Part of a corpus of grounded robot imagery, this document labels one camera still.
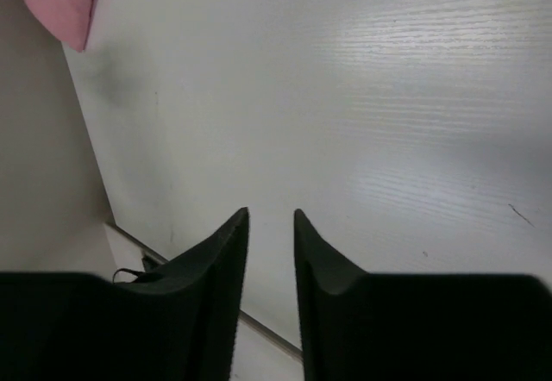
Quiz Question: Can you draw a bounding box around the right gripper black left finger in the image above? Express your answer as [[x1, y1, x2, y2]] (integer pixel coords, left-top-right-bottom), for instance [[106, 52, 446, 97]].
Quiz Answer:
[[1, 208, 249, 380]]

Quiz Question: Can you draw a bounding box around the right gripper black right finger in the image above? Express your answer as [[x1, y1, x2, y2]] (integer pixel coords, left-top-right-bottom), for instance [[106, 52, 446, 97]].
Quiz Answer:
[[294, 210, 551, 380]]

